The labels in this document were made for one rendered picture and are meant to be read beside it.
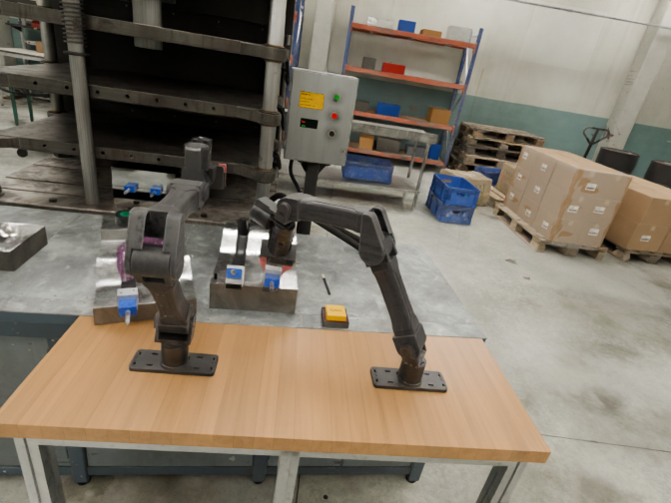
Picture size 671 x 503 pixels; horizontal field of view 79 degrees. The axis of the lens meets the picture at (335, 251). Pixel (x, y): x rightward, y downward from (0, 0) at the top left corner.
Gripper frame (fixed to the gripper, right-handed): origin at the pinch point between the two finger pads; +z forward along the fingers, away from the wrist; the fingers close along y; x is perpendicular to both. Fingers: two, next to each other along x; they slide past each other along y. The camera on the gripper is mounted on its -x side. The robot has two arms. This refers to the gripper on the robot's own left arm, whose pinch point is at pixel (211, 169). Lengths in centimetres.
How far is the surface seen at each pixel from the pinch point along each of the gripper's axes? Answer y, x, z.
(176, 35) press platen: 28, -35, 68
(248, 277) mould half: -13.6, 30.6, -7.4
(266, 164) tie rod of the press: -12, 10, 61
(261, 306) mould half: -18.5, 38.0, -11.6
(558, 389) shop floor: -191, 118, 55
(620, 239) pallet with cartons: -394, 89, 278
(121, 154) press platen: 51, 15, 66
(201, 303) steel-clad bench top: -0.3, 39.7, -10.1
